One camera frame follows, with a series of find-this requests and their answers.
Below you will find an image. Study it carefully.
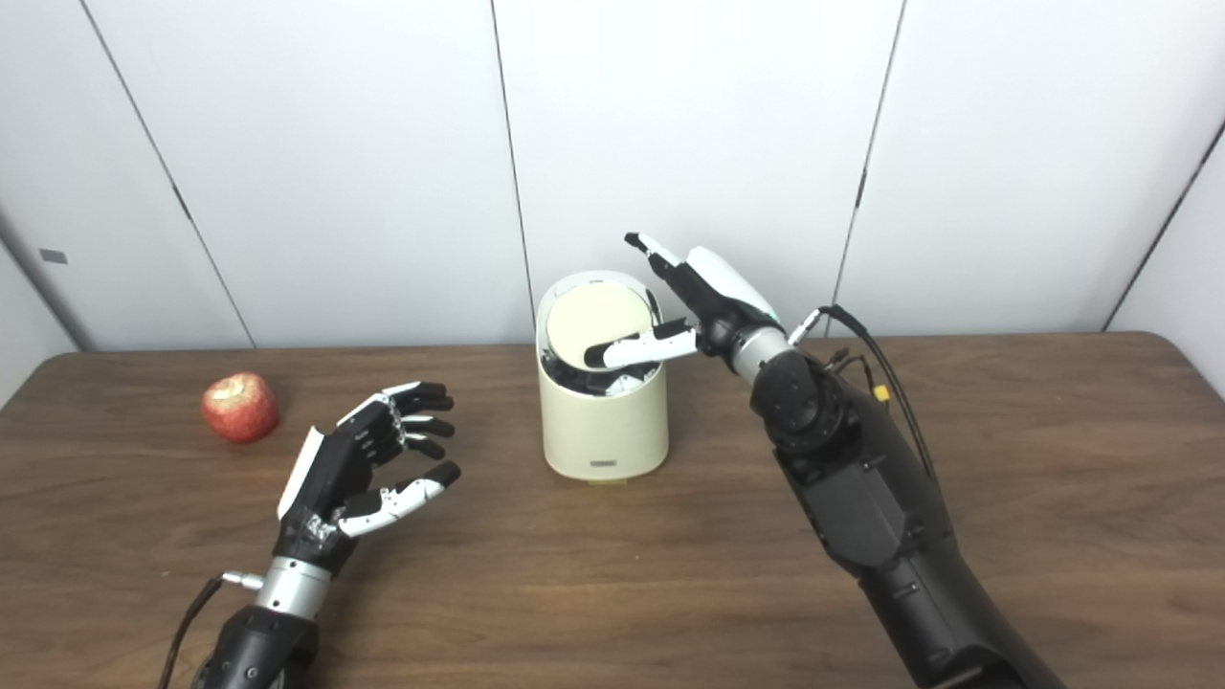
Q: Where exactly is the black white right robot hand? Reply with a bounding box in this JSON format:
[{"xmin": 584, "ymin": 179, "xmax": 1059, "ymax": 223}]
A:
[{"xmin": 584, "ymin": 232, "xmax": 781, "ymax": 370}]

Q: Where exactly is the red apple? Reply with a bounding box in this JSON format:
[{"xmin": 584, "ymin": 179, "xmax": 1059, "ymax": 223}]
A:
[{"xmin": 201, "ymin": 372, "xmax": 281, "ymax": 444}]

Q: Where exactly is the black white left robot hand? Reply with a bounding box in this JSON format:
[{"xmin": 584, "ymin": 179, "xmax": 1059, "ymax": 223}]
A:
[{"xmin": 274, "ymin": 381, "xmax": 462, "ymax": 577}]

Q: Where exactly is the cream-colored bin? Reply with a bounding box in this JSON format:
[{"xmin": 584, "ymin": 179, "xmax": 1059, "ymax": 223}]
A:
[{"xmin": 535, "ymin": 270, "xmax": 670, "ymax": 484}]

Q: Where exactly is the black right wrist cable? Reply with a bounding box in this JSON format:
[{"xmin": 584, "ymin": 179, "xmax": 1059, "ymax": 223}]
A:
[{"xmin": 787, "ymin": 304, "xmax": 940, "ymax": 481}]

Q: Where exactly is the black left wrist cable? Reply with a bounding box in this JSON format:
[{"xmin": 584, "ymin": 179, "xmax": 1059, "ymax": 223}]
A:
[{"xmin": 156, "ymin": 570, "xmax": 265, "ymax": 689}]

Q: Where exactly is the cream round bin lid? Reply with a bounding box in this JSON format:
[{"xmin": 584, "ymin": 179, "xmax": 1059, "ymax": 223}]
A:
[{"xmin": 542, "ymin": 282, "xmax": 657, "ymax": 370}]

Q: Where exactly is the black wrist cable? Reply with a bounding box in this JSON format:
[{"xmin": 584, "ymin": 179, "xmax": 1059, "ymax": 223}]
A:
[
  {"xmin": 156, "ymin": 570, "xmax": 265, "ymax": 689},
  {"xmin": 787, "ymin": 304, "xmax": 940, "ymax": 481}
]

